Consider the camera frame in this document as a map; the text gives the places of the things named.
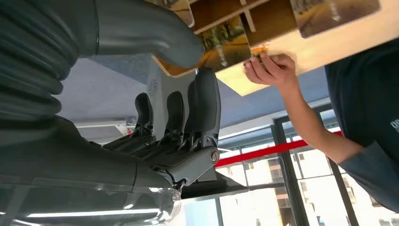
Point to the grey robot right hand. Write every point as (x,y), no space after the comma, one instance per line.
(78,162)

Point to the wooden card organizer tray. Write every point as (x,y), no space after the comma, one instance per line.
(315,50)

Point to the autumn trees photo card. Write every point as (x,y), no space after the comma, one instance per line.
(226,46)

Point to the brown road photo card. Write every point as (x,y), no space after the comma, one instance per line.
(330,14)

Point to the person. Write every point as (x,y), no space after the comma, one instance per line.
(367,109)

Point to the white shelf unit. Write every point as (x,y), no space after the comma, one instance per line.
(99,131)

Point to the red barrier strip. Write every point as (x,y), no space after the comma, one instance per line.
(265,152)

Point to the ribbed grey right arm sleeve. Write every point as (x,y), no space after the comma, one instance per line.
(31,56)

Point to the black flat panel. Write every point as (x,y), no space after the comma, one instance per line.
(215,187)

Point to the black window frame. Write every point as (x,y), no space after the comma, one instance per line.
(291,187)

